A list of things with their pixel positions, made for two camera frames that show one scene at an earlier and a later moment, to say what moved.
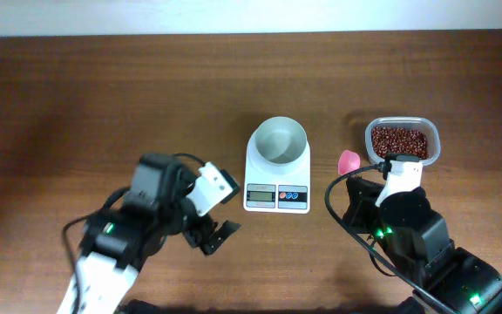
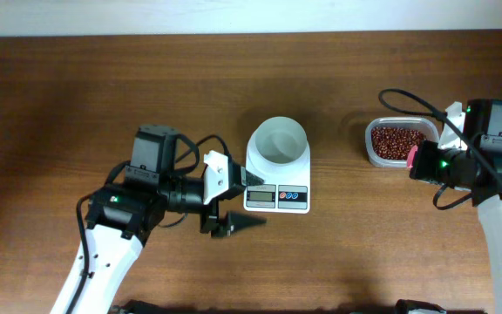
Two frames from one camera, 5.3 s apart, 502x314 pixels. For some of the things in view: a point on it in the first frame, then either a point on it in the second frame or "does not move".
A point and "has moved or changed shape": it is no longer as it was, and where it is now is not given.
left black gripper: [196, 236] → [220, 228]
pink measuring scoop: [349, 161] has moved or changed shape
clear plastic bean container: [403, 135] does not move
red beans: [388, 140] does not move
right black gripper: [362, 194] → [420, 163]
